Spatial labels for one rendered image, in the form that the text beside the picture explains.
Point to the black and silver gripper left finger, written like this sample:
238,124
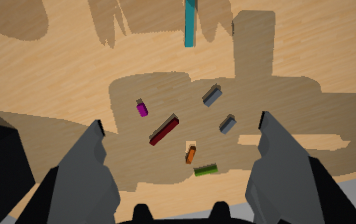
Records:
79,190

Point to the turquoise rod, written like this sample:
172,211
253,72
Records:
189,22

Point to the magenta rod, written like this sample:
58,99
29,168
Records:
142,109

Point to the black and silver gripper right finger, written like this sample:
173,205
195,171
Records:
289,186

